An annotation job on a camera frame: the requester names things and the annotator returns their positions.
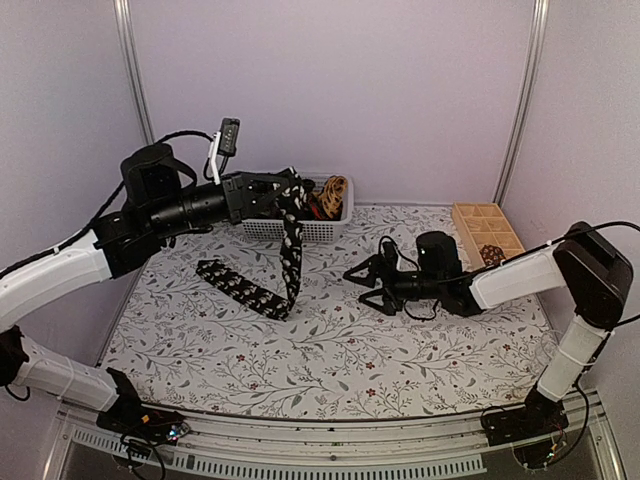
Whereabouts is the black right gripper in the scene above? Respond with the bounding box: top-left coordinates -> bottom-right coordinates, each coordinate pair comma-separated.
344,253 -> 445,315

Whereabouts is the black white floral tie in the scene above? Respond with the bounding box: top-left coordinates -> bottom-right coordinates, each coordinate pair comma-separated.
196,176 -> 306,321

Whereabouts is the white plastic basket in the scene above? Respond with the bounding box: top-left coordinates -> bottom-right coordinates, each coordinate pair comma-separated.
241,172 -> 354,244

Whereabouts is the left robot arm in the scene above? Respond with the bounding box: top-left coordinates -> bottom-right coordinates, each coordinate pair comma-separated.
1,119 -> 307,439

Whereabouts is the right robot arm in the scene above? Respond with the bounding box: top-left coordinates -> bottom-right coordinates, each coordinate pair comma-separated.
343,222 -> 634,445

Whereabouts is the red navy striped tie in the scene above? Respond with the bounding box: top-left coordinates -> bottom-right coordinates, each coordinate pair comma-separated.
302,179 -> 326,221

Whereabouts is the yellow beetle print tie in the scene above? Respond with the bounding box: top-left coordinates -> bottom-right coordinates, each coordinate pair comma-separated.
318,176 -> 348,220

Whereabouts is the rolled dark tie in box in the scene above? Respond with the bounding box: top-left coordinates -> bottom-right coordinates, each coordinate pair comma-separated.
479,244 -> 506,266

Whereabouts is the wooden divided box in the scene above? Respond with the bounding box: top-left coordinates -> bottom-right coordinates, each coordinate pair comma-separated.
452,202 -> 524,269

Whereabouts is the clear plastic cup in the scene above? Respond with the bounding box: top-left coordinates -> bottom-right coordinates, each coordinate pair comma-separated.
528,330 -> 560,377

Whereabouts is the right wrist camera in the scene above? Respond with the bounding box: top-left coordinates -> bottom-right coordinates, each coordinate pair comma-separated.
378,235 -> 400,270

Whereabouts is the front aluminium rail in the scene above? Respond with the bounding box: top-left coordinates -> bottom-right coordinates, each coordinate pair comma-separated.
43,391 -> 631,479

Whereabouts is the left aluminium frame post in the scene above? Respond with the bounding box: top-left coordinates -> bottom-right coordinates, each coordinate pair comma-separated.
113,0 -> 154,144

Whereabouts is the aluminium frame post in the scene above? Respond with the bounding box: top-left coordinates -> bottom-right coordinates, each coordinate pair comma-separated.
493,0 -> 550,206
113,0 -> 154,144

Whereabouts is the right aluminium frame post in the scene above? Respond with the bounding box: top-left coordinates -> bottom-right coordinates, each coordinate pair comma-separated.
493,0 -> 550,206

